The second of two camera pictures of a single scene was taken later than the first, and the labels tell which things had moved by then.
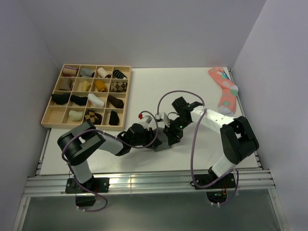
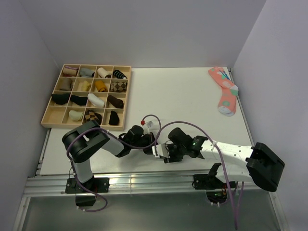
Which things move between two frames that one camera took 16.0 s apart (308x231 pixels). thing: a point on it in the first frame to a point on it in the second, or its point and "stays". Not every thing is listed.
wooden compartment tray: (97, 94) stays
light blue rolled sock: (84, 72) stays
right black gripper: (172, 134) to (172, 159)
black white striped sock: (119, 74) stays
